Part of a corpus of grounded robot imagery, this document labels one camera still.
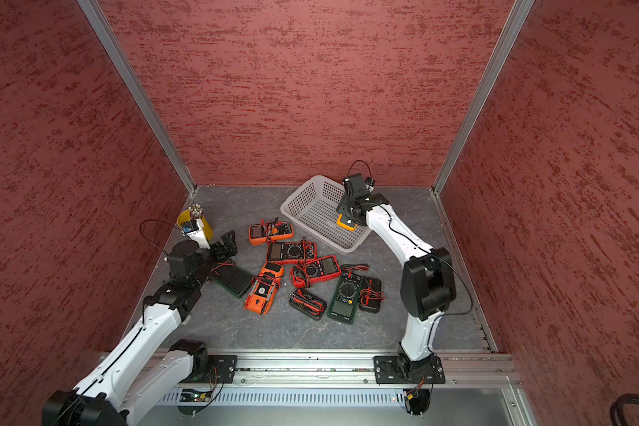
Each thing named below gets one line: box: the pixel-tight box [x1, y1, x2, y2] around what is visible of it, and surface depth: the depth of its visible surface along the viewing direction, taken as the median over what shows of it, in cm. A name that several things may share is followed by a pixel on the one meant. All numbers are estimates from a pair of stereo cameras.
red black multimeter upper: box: [266, 240, 318, 263], surface depth 97 cm
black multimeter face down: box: [358, 275, 386, 314], surface depth 87 cm
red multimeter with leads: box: [289, 254, 342, 289], surface depth 91 cm
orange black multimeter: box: [243, 261, 285, 316], surface depth 87 cm
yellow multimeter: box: [336, 213, 357, 232], surface depth 89 cm
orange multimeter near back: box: [248, 220, 295, 246], surface depth 102 cm
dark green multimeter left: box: [211, 265, 253, 299], surface depth 91 cm
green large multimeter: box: [327, 263, 370, 325], surface depth 87 cm
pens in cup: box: [188, 203, 204, 221], surface depth 91 cm
